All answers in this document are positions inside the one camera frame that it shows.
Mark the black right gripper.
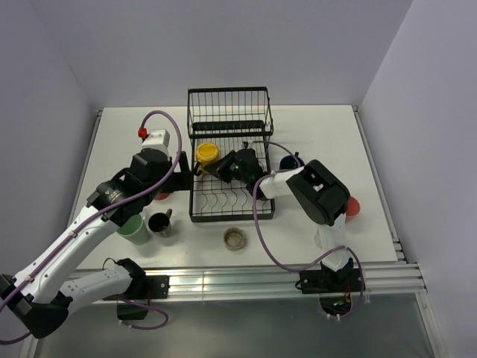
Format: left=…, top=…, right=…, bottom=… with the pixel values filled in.
left=205, top=150, right=250, bottom=185

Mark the yellow ceramic mug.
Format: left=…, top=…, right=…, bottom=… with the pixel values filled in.
left=193, top=142, right=221, bottom=176

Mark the red mug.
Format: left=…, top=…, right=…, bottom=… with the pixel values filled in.
left=154, top=192, right=170, bottom=201

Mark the black wire dish rack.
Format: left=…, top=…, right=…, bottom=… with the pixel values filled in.
left=187, top=87, right=274, bottom=223

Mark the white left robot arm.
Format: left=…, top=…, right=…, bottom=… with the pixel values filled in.
left=1, top=148, right=192, bottom=339

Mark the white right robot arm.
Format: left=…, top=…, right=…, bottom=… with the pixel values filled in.
left=205, top=148, right=354, bottom=291

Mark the black metal mug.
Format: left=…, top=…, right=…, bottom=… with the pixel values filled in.
left=148, top=209, right=173, bottom=237

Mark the dark blue mug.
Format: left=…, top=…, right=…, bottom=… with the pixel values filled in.
left=279, top=152, right=305, bottom=170

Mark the green plastic cup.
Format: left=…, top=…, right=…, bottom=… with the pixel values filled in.
left=116, top=214, right=150, bottom=245

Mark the small brown glass jar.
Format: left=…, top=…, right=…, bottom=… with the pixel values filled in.
left=223, top=227, right=247, bottom=251

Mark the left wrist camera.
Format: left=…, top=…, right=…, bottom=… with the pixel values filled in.
left=138, top=128, right=170, bottom=156

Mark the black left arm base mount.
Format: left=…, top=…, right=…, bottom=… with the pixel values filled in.
left=116, top=275, right=169, bottom=321

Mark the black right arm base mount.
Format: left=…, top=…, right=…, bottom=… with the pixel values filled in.
left=295, top=268, right=366, bottom=295

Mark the aluminium frame rail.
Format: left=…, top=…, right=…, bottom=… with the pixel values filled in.
left=35, top=259, right=428, bottom=307

